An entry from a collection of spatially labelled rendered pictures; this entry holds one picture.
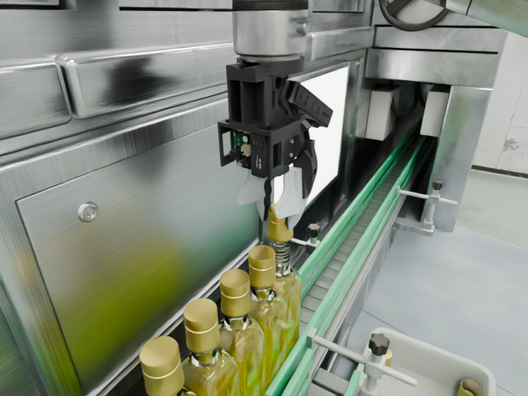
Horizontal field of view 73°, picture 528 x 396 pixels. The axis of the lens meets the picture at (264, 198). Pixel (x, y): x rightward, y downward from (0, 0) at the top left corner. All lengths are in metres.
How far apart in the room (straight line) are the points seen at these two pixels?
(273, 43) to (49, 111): 0.21
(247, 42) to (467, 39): 0.94
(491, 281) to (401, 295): 0.28
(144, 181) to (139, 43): 0.16
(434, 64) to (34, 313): 1.16
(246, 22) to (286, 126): 0.10
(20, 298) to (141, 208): 0.15
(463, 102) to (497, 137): 2.88
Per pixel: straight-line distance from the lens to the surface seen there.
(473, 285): 1.19
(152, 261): 0.50
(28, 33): 0.39
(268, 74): 0.37
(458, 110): 1.27
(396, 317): 1.01
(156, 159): 0.46
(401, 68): 1.27
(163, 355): 0.35
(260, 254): 0.45
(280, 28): 0.37
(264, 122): 0.38
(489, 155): 4.19
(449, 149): 1.30
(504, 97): 4.06
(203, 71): 0.51
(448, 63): 1.25
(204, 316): 0.38
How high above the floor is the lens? 1.43
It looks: 27 degrees down
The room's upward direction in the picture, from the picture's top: straight up
